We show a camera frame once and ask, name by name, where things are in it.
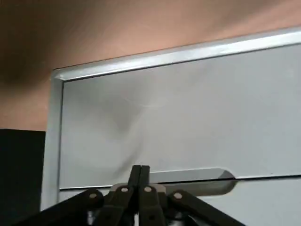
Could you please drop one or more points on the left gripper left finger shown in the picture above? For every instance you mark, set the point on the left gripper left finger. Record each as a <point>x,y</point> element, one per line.
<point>117,207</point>

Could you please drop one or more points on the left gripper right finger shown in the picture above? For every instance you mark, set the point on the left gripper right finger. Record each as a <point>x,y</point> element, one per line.
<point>152,207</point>

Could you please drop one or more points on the grey drawer with wooden inside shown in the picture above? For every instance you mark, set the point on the grey drawer with wooden inside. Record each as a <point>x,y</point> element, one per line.
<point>258,204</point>

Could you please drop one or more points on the grey metal drawer cabinet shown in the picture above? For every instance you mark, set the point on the grey metal drawer cabinet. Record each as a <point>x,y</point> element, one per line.
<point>55,141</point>

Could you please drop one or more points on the grey closed drawer front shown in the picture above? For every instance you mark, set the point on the grey closed drawer front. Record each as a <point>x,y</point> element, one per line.
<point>188,117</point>

